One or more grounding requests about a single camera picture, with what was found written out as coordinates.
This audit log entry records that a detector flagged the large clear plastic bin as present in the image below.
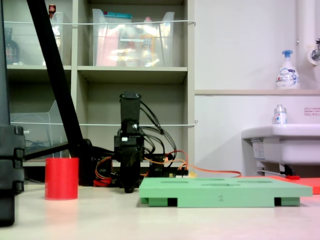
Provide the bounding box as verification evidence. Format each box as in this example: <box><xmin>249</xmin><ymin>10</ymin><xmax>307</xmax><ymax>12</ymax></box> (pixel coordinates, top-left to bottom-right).
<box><xmin>91</xmin><ymin>8</ymin><xmax>176</xmax><ymax>68</ymax></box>

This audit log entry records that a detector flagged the thick black tripod leg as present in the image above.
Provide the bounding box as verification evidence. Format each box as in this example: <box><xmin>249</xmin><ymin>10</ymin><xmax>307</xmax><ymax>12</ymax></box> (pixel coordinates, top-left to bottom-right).
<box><xmin>26</xmin><ymin>0</ymin><xmax>93</xmax><ymax>161</ymax></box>

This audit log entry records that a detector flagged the orange flat block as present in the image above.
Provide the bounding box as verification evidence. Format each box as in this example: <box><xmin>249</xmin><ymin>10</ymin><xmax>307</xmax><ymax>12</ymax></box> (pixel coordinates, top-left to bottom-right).
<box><xmin>239</xmin><ymin>174</ymin><xmax>320</xmax><ymax>195</ymax></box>

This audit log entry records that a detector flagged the thin black wire loop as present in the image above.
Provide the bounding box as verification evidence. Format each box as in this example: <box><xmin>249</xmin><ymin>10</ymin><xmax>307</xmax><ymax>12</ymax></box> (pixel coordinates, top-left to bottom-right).
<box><xmin>139</xmin><ymin>100</ymin><xmax>164</xmax><ymax>134</ymax></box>
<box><xmin>141</xmin><ymin>126</ymin><xmax>177</xmax><ymax>161</ymax></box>

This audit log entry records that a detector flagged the short orange wire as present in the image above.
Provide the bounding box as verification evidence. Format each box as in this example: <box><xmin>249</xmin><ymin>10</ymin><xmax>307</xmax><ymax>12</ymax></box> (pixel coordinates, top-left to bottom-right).
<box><xmin>95</xmin><ymin>156</ymin><xmax>113</xmax><ymax>181</ymax></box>

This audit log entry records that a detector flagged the white soap pump bottle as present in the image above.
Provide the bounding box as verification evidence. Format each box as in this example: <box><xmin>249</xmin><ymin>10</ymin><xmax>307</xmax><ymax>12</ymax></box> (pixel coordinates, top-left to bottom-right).
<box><xmin>275</xmin><ymin>49</ymin><xmax>301</xmax><ymax>90</ymax></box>

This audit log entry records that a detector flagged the green shape-hole board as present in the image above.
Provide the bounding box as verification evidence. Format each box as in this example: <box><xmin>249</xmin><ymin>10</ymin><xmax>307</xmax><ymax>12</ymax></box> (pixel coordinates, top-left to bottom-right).
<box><xmin>138</xmin><ymin>176</ymin><xmax>313</xmax><ymax>208</ymax></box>

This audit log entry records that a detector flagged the pink capped spray bottle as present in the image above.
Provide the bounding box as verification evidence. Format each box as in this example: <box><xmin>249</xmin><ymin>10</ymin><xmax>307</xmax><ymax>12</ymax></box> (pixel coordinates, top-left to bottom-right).
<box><xmin>139</xmin><ymin>16</ymin><xmax>157</xmax><ymax>67</ymax></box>

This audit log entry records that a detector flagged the beige shelf unit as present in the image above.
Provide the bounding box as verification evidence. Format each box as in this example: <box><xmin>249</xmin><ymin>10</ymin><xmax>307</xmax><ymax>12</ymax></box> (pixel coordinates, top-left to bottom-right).
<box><xmin>0</xmin><ymin>0</ymin><xmax>196</xmax><ymax>168</ymax></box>

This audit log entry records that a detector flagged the blue topped pouch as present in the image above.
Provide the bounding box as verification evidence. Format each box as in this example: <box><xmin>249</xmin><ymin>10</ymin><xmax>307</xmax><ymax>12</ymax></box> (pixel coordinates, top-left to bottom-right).
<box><xmin>104</xmin><ymin>11</ymin><xmax>133</xmax><ymax>22</ymax></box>

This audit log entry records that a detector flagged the dark glass bottle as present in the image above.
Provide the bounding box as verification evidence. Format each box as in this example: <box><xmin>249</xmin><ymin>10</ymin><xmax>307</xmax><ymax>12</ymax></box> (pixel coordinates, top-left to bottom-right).
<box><xmin>4</xmin><ymin>27</ymin><xmax>21</xmax><ymax>65</ymax></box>

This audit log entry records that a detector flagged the white sink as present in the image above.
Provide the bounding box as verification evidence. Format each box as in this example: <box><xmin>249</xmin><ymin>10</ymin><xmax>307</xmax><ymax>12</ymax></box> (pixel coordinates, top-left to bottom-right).
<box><xmin>241</xmin><ymin>123</ymin><xmax>320</xmax><ymax>166</ymax></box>

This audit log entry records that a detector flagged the thin black tripod strut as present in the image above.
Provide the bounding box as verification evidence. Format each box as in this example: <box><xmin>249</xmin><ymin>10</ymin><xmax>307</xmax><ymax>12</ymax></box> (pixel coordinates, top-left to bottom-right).
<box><xmin>23</xmin><ymin>142</ymin><xmax>73</xmax><ymax>161</ymax></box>

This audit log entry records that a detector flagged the clear file box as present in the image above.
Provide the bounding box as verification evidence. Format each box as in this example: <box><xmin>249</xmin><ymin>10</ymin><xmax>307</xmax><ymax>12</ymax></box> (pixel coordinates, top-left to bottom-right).
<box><xmin>9</xmin><ymin>99</ymin><xmax>73</xmax><ymax>157</ymax></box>

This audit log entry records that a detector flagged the red cylinder block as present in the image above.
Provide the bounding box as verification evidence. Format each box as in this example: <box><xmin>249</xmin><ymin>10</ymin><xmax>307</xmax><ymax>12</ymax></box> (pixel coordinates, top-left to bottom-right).
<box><xmin>44</xmin><ymin>157</ymin><xmax>80</xmax><ymax>201</ymax></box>

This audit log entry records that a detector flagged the small circuit board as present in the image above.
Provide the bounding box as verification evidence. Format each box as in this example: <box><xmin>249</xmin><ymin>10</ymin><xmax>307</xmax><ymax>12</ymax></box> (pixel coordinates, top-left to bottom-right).
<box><xmin>168</xmin><ymin>171</ymin><xmax>198</xmax><ymax>179</ymax></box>

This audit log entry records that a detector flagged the notched black tripod leg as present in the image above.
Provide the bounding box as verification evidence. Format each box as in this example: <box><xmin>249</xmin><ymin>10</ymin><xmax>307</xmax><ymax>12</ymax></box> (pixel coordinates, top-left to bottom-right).
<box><xmin>0</xmin><ymin>0</ymin><xmax>26</xmax><ymax>227</ymax></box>

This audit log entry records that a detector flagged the small clear sanitizer bottle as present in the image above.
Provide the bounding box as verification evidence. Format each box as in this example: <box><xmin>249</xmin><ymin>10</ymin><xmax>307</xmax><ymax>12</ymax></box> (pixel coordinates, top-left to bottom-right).
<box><xmin>272</xmin><ymin>104</ymin><xmax>288</xmax><ymax>125</ymax></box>

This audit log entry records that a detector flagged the long orange wire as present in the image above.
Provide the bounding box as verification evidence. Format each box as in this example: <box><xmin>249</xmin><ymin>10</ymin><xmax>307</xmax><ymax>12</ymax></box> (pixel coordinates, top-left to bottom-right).
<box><xmin>163</xmin><ymin>149</ymin><xmax>243</xmax><ymax>179</ymax></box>

